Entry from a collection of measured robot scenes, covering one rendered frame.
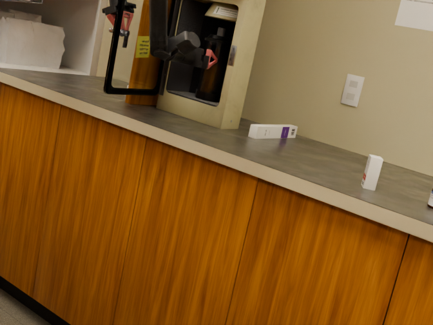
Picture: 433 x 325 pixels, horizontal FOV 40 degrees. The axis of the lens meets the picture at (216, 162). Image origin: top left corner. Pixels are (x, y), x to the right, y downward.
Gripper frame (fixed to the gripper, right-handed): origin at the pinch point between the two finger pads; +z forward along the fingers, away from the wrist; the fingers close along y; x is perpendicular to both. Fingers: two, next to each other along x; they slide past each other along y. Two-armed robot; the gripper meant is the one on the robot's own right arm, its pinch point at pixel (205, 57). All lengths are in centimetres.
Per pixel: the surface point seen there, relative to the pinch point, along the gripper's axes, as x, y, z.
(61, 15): -2, 135, 38
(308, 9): -25.9, -14.4, 39.9
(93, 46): 9, 102, 34
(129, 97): 20.3, 22.3, -12.3
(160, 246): 61, -21, -30
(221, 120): 19.7, -15.2, -2.9
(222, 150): 23, -39, -33
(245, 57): -3.2, -15.5, 3.0
